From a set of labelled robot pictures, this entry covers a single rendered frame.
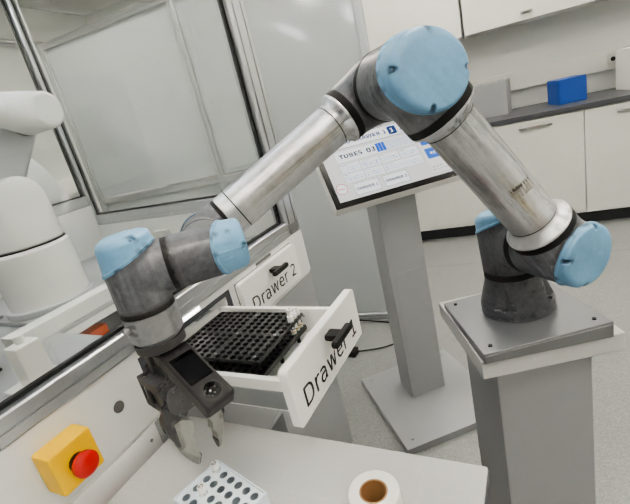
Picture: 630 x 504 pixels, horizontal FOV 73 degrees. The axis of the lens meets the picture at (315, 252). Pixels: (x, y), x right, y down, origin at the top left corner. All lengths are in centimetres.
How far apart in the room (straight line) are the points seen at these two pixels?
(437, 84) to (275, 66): 190
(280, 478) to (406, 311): 113
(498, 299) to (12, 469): 90
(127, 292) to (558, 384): 86
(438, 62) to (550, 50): 370
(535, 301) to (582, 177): 281
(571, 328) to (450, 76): 55
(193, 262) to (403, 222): 117
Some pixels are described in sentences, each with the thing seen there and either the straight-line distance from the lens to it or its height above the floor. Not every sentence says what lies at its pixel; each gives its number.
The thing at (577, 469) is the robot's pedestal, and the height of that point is 40.
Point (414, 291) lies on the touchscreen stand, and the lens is 176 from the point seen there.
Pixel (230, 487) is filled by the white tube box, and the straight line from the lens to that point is 74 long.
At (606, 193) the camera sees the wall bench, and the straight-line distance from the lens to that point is 382.
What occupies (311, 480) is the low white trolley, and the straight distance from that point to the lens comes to 75.
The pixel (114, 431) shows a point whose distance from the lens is 89.
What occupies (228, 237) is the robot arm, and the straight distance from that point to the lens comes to 59.
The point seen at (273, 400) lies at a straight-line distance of 76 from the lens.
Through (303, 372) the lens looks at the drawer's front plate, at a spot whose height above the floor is 90.
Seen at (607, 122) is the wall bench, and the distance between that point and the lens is 372.
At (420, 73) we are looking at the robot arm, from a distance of 63.
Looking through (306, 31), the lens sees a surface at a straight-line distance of 243.
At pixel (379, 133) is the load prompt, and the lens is 164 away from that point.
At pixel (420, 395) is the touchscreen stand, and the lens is 200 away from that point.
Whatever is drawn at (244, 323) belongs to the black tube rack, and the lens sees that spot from 95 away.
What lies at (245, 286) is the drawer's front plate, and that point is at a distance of 110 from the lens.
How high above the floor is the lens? 129
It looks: 18 degrees down
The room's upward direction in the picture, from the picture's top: 14 degrees counter-clockwise
